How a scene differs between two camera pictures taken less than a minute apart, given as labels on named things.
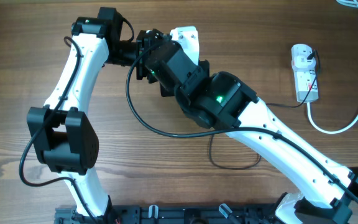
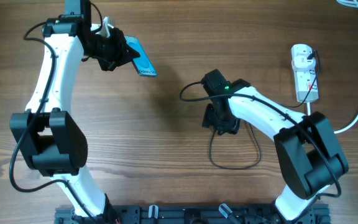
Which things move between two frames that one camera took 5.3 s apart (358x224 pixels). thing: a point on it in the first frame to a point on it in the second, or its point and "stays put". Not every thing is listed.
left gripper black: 144,47 to 123,53
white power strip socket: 303,62 stays put
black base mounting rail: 178,214 stays put
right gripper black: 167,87 to 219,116
